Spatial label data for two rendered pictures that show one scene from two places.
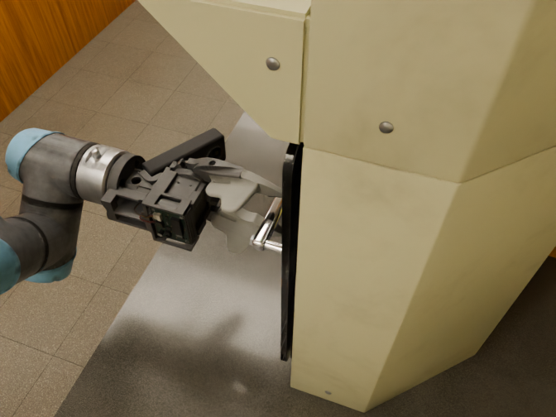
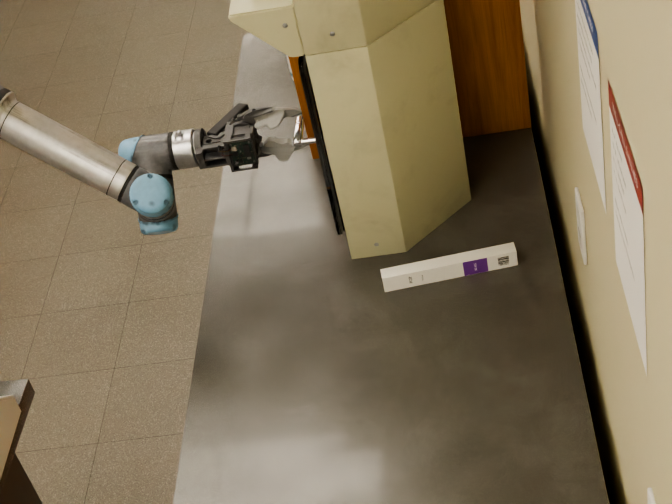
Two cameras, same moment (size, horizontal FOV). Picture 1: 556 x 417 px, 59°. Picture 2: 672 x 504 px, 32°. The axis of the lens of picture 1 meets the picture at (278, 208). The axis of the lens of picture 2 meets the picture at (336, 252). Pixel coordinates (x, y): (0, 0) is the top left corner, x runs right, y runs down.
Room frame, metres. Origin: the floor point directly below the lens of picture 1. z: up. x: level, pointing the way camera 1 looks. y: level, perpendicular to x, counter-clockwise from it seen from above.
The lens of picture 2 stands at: (-1.53, 0.33, 2.42)
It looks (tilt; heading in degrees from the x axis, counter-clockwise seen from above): 39 degrees down; 350
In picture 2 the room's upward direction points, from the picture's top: 13 degrees counter-clockwise
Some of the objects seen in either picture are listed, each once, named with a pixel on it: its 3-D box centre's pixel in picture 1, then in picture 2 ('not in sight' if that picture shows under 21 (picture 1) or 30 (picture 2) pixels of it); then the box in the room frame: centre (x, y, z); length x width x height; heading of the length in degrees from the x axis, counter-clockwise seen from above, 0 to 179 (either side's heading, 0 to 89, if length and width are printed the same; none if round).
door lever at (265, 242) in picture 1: (284, 224); (306, 131); (0.36, -0.01, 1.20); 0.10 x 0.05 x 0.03; 159
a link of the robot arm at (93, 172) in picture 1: (109, 174); (188, 147); (0.43, 0.21, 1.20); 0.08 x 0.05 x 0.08; 161
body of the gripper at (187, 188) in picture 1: (163, 196); (228, 144); (0.40, 0.14, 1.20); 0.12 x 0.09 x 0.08; 71
